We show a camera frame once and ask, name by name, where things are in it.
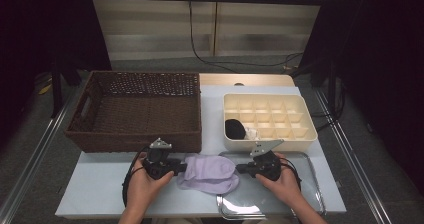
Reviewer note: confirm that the small yellow object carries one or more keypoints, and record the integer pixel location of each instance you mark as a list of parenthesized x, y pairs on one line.
[(45, 90)]

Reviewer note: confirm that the brown woven basket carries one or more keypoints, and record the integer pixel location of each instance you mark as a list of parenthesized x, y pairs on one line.
[(186, 130)]

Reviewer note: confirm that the dark curtain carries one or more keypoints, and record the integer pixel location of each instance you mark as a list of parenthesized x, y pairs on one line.
[(383, 50), (33, 24)]

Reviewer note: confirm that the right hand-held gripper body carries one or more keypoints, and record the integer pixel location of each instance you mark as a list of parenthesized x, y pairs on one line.
[(266, 165)]

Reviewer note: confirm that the metal rail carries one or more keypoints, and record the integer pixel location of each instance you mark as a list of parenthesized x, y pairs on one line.
[(36, 157), (340, 135)]

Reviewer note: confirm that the white table cover sheet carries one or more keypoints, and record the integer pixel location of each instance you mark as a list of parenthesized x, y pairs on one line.
[(93, 190)]

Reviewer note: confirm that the black sock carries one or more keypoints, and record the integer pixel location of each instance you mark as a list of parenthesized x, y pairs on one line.
[(234, 129)]

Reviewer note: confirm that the person's left hand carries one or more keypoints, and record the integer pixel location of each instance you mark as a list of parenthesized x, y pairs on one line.
[(143, 190)]

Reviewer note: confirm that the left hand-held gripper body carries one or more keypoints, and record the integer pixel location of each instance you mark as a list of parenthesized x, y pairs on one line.
[(156, 165)]

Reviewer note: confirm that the person's right hand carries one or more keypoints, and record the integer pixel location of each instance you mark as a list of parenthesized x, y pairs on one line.
[(285, 187)]

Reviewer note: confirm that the black metal stand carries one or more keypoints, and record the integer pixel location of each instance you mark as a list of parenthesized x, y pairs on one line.
[(332, 90), (56, 94)]

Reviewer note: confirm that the cream divided storage box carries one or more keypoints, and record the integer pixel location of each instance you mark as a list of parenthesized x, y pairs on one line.
[(266, 145)]

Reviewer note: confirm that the clear plastic lid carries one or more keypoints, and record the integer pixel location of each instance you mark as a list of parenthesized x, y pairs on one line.
[(310, 184)]

